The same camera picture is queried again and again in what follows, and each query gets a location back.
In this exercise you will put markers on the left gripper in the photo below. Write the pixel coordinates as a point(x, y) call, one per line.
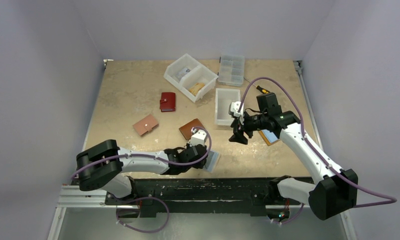
point(199, 166)

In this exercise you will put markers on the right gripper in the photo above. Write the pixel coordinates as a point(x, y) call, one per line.
point(240, 124)

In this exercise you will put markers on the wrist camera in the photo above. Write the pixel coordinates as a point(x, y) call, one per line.
point(199, 137)
point(236, 109)

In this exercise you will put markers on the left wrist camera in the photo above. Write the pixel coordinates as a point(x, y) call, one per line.
point(199, 137)

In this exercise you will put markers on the pink card holder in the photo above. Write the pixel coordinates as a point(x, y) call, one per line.
point(146, 125)

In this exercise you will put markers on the clear compartment organizer box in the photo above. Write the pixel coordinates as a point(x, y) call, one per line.
point(231, 70)

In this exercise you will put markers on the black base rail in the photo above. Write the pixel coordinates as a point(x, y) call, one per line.
point(254, 196)

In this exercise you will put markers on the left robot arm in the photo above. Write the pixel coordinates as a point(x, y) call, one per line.
point(103, 165)

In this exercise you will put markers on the white small bin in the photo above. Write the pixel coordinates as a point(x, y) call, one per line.
point(223, 99)

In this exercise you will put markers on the yellow black screwdriver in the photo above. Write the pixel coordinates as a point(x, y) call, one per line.
point(259, 88)

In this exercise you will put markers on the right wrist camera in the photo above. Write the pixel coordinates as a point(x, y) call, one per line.
point(236, 109)

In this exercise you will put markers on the brown card holder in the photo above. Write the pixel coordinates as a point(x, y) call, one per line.
point(185, 130)

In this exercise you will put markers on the red card holder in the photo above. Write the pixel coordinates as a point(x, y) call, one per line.
point(167, 102)

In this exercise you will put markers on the yellow item in bin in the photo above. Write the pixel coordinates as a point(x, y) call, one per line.
point(194, 90)

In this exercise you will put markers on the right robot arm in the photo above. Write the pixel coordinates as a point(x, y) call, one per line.
point(332, 191)

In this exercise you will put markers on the white divided bin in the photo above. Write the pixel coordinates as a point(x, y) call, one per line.
point(199, 74)

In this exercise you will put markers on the tan card holder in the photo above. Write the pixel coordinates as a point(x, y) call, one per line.
point(268, 137)

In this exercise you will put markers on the card in bin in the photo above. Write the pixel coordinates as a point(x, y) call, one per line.
point(179, 75)

